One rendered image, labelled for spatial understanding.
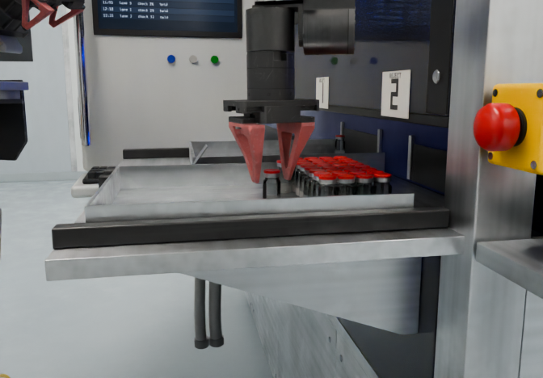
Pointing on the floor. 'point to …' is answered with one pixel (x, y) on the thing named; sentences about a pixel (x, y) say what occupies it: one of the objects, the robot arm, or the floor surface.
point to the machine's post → (486, 174)
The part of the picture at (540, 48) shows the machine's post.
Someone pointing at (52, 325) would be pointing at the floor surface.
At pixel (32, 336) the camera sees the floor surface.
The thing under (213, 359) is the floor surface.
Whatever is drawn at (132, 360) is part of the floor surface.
